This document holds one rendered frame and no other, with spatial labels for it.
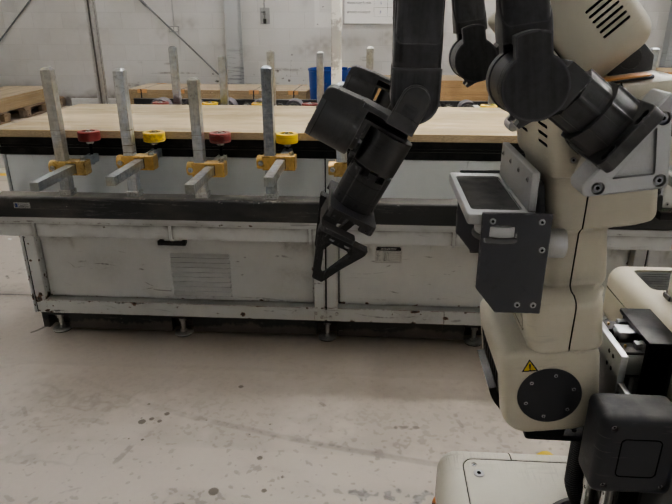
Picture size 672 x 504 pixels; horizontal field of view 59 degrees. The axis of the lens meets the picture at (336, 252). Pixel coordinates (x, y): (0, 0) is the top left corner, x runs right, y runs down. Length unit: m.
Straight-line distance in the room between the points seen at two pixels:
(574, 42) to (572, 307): 0.39
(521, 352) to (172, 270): 1.84
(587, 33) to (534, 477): 1.06
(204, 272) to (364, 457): 1.05
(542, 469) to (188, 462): 1.07
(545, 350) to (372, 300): 1.57
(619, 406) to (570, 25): 0.57
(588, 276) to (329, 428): 1.29
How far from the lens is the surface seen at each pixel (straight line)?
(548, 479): 1.60
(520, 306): 0.96
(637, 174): 0.81
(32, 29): 10.52
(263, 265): 2.51
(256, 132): 2.30
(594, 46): 0.90
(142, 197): 2.26
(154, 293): 2.70
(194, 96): 2.12
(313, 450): 2.04
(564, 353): 1.04
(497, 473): 1.59
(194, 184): 1.92
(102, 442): 2.20
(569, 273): 1.02
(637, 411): 1.04
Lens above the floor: 1.31
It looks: 22 degrees down
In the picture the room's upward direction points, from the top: straight up
